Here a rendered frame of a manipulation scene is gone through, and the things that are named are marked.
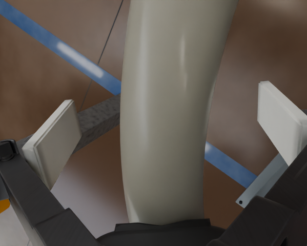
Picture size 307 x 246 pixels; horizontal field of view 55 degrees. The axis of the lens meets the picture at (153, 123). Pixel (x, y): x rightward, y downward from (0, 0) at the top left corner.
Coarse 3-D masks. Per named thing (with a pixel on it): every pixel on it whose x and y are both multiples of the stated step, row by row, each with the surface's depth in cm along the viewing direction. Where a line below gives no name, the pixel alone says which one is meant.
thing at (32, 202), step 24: (0, 144) 14; (0, 168) 14; (24, 168) 13; (24, 192) 12; (48, 192) 12; (24, 216) 11; (48, 216) 10; (72, 216) 9; (48, 240) 9; (72, 240) 8; (96, 240) 8
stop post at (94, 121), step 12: (120, 96) 119; (96, 108) 105; (108, 108) 108; (84, 120) 96; (96, 120) 99; (108, 120) 104; (84, 132) 92; (96, 132) 100; (84, 144) 97; (0, 204) 67
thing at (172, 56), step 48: (144, 0) 8; (192, 0) 7; (144, 48) 8; (192, 48) 8; (144, 96) 8; (192, 96) 8; (144, 144) 9; (192, 144) 9; (144, 192) 10; (192, 192) 10
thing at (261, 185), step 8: (272, 160) 143; (280, 160) 141; (272, 168) 144; (280, 168) 141; (264, 176) 147; (272, 176) 145; (280, 176) 133; (256, 184) 150; (264, 184) 148; (272, 184) 136; (248, 192) 153; (256, 192) 151; (264, 192) 140; (240, 200) 157; (248, 200) 155
